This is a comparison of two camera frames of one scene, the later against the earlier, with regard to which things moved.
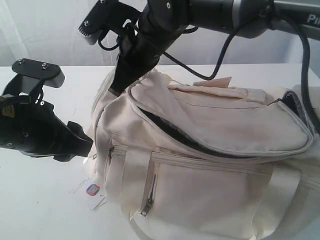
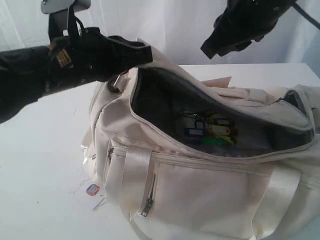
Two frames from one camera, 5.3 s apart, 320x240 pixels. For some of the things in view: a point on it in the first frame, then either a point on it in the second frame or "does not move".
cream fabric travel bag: (208, 160) does not move
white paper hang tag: (89, 192) does not move
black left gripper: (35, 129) to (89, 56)
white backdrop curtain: (48, 30) does not move
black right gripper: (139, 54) to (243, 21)
